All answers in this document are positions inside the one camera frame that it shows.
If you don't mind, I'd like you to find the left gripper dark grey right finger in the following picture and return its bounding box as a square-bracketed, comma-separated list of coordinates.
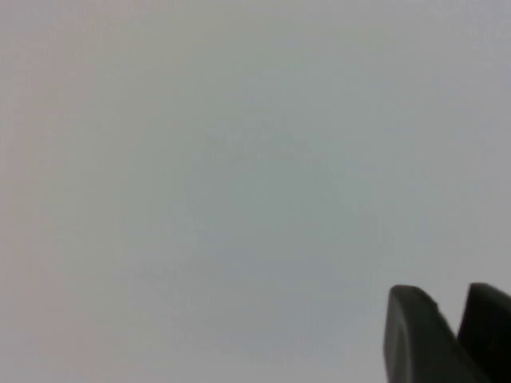
[456, 282, 511, 383]

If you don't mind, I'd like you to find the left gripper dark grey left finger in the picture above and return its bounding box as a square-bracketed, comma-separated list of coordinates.
[383, 284, 493, 383]

